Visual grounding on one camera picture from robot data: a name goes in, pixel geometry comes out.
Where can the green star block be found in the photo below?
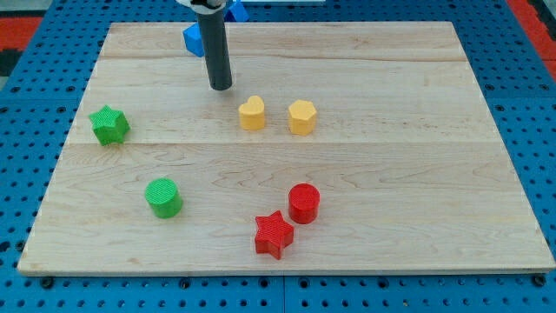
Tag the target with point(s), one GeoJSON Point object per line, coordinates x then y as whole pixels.
{"type": "Point", "coordinates": [109, 126]}

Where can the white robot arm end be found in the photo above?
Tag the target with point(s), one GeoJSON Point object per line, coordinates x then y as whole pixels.
{"type": "Point", "coordinates": [204, 7]}

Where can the red star block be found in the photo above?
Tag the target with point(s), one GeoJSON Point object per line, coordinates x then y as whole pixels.
{"type": "Point", "coordinates": [273, 234]}

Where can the yellow hexagon block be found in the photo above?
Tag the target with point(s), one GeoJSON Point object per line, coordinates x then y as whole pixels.
{"type": "Point", "coordinates": [301, 117]}

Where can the yellow heart block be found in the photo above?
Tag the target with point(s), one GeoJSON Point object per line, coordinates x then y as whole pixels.
{"type": "Point", "coordinates": [252, 114]}

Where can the red cylinder block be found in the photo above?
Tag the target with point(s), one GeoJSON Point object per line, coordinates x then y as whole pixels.
{"type": "Point", "coordinates": [303, 203]}

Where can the light wooden board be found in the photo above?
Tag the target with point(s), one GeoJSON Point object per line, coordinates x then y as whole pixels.
{"type": "Point", "coordinates": [413, 175]}

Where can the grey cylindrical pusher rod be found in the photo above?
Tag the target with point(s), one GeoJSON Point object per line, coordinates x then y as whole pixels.
{"type": "Point", "coordinates": [215, 46]}

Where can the green cylinder block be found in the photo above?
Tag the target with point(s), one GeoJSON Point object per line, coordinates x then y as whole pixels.
{"type": "Point", "coordinates": [163, 197]}

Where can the blue cube block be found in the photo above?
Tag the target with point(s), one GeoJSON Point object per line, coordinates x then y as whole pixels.
{"type": "Point", "coordinates": [193, 40]}

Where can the blue block behind rod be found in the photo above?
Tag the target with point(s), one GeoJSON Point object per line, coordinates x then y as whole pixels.
{"type": "Point", "coordinates": [236, 13]}

